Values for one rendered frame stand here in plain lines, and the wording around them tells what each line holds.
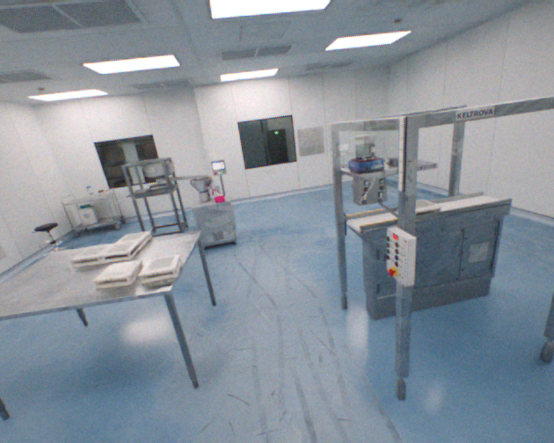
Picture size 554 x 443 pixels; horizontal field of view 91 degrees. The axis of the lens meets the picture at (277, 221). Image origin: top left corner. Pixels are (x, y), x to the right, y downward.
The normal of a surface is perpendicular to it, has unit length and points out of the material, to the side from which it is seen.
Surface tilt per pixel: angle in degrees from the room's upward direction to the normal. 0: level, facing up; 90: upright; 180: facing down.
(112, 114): 90
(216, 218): 89
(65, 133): 90
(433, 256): 90
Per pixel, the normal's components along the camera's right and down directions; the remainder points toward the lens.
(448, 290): 0.15, 0.31
